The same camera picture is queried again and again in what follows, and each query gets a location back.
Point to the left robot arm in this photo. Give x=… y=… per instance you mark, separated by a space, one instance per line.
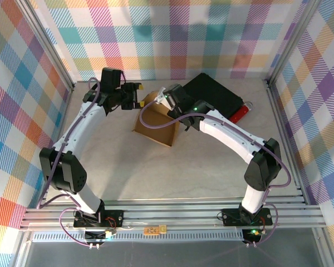
x=72 y=175

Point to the black carrying case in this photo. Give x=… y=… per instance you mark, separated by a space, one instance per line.
x=220 y=94

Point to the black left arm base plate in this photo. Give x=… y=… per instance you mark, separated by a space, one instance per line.
x=114 y=217

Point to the aluminium side rail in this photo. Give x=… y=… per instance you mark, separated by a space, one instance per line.
x=282 y=125

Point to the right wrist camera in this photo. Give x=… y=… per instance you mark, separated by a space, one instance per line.
x=164 y=98

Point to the small wooden tag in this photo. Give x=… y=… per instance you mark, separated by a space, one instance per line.
x=153 y=230

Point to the aluminium mounting rail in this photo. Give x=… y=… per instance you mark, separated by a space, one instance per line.
x=169 y=214

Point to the brown cardboard box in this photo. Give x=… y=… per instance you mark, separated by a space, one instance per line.
x=156 y=133

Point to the aluminium corner post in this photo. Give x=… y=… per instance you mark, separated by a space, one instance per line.
x=292 y=41
x=48 y=47

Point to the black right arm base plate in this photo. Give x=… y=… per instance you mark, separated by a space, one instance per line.
x=231 y=215

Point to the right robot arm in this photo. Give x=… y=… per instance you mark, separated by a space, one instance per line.
x=225 y=133

